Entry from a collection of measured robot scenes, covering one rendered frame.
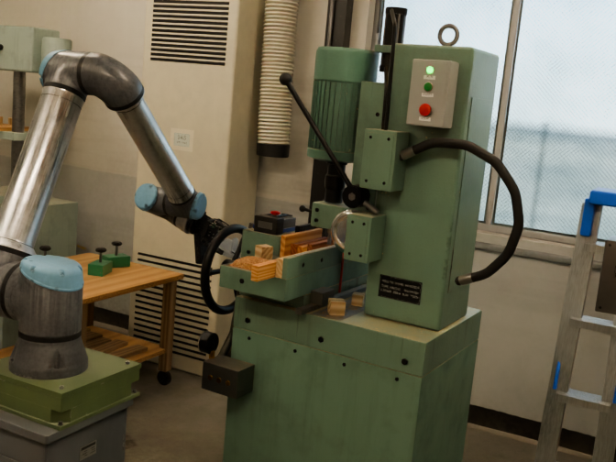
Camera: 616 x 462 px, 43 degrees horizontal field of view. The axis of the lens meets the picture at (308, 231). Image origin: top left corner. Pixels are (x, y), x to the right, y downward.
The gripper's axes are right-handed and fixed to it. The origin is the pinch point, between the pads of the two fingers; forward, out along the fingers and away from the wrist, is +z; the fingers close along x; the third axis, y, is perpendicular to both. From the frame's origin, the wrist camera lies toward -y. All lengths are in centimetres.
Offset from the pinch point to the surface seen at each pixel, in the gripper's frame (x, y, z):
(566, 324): 46, 24, 96
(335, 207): -15, 38, 32
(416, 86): -29, 79, 45
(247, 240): -18.6, 15.9, 11.9
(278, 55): 93, 50, -71
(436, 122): -29, 74, 53
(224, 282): -41.6, 11.9, 22.7
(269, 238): -18.6, 20.3, 18.4
